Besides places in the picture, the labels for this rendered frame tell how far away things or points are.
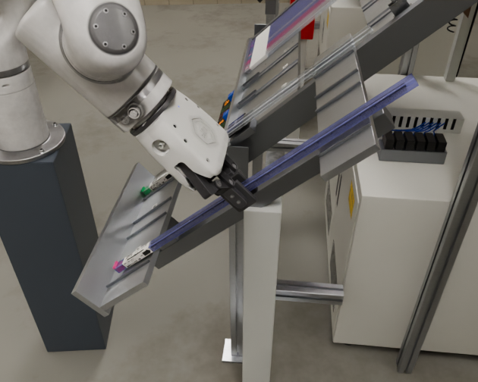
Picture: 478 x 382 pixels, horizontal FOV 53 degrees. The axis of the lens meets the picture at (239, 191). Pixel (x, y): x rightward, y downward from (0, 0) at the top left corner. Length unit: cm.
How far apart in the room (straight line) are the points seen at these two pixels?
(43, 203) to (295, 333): 87
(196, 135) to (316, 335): 114
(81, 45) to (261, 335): 69
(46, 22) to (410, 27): 64
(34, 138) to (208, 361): 83
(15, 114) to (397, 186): 87
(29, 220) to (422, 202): 93
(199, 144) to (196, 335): 110
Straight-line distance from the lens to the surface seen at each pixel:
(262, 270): 85
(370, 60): 97
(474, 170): 109
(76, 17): 47
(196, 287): 173
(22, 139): 117
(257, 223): 77
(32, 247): 133
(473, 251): 130
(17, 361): 168
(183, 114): 58
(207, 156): 56
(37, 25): 55
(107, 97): 55
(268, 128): 103
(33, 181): 119
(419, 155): 127
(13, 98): 113
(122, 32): 47
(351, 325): 147
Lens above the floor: 129
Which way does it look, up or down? 37 degrees down
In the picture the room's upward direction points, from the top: straight up
